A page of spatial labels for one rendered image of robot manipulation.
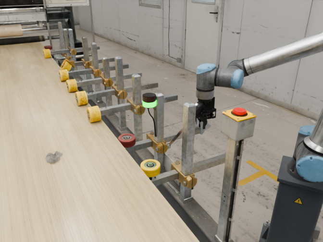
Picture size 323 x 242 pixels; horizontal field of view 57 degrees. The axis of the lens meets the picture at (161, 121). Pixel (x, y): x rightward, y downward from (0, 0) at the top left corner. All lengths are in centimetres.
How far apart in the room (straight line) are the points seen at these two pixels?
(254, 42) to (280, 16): 51
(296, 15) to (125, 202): 339
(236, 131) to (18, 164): 87
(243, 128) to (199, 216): 52
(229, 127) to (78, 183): 59
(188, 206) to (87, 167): 45
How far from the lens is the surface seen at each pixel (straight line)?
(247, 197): 252
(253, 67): 153
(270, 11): 425
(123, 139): 137
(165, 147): 140
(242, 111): 88
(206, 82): 145
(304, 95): 408
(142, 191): 107
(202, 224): 124
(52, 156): 130
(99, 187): 111
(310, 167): 152
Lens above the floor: 158
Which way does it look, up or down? 26 degrees down
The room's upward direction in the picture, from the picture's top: straight up
